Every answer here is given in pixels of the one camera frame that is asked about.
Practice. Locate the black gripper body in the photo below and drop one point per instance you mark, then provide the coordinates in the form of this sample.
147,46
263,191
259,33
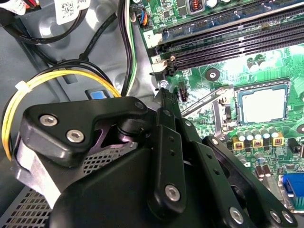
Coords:
107,190

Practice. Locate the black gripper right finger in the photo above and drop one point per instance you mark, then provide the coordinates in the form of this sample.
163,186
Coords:
209,166

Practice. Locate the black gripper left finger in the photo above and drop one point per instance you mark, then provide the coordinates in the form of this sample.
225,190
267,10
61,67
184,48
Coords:
59,111

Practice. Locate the metal socket cover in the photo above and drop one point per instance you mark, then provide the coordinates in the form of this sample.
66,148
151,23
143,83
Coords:
218,91

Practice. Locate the CPU with silver top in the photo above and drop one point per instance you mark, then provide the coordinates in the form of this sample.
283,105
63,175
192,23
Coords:
261,107

